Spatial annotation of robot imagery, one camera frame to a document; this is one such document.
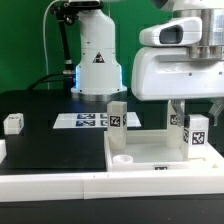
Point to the white U-shaped obstacle wall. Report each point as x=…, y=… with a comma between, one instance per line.
x=94, y=185

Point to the white square tabletop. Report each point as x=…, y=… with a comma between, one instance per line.
x=147, y=150

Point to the white marker tag sheet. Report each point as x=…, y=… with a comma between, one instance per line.
x=80, y=120

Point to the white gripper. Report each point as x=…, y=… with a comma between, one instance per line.
x=164, y=70

